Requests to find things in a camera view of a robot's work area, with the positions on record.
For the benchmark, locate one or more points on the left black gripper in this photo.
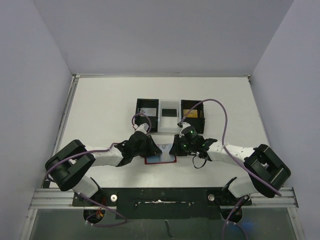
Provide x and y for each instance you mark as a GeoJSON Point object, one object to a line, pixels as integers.
{"type": "Point", "coordinates": [153, 149]}

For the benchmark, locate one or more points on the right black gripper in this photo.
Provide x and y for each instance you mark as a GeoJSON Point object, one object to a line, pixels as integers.
{"type": "Point", "coordinates": [177, 146]}

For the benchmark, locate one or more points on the red leather card holder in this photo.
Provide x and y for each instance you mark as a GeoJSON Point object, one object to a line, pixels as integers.
{"type": "Point", "coordinates": [154, 160]}

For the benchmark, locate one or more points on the silver VIP card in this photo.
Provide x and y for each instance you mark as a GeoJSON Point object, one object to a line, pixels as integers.
{"type": "Point", "coordinates": [149, 111]}

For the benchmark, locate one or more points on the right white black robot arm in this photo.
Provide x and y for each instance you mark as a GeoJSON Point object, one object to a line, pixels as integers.
{"type": "Point", "coordinates": [266, 172]}

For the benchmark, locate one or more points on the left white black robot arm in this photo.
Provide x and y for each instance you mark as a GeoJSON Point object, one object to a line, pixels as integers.
{"type": "Point", "coordinates": [68, 167]}

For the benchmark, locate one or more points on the black card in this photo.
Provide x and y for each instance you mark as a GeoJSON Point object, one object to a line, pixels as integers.
{"type": "Point", "coordinates": [168, 112]}

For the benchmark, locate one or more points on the gold VIP card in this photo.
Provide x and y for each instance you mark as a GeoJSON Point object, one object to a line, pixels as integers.
{"type": "Point", "coordinates": [190, 113]}

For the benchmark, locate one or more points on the white middle bin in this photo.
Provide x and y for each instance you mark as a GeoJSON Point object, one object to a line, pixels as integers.
{"type": "Point", "coordinates": [169, 125]}

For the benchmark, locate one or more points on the right black bin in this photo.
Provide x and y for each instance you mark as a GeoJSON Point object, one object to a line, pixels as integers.
{"type": "Point", "coordinates": [197, 123]}

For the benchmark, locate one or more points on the black bin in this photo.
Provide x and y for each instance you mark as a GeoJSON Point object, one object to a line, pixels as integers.
{"type": "Point", "coordinates": [149, 103]}
{"type": "Point", "coordinates": [197, 123]}

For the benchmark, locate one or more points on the left black bin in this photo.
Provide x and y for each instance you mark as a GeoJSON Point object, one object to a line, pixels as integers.
{"type": "Point", "coordinates": [149, 103]}

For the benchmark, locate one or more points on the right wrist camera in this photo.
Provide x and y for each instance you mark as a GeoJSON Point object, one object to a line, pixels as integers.
{"type": "Point", "coordinates": [187, 131]}

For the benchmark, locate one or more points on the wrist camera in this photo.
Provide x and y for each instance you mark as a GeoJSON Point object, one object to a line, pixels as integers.
{"type": "Point", "coordinates": [144, 128]}
{"type": "Point", "coordinates": [187, 131]}

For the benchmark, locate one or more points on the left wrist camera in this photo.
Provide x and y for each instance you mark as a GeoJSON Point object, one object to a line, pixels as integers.
{"type": "Point", "coordinates": [144, 128]}

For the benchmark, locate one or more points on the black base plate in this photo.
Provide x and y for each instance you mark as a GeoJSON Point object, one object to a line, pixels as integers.
{"type": "Point", "coordinates": [167, 203]}

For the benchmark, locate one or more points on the aluminium left rail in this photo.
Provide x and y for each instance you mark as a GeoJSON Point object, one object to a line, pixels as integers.
{"type": "Point", "coordinates": [66, 112]}

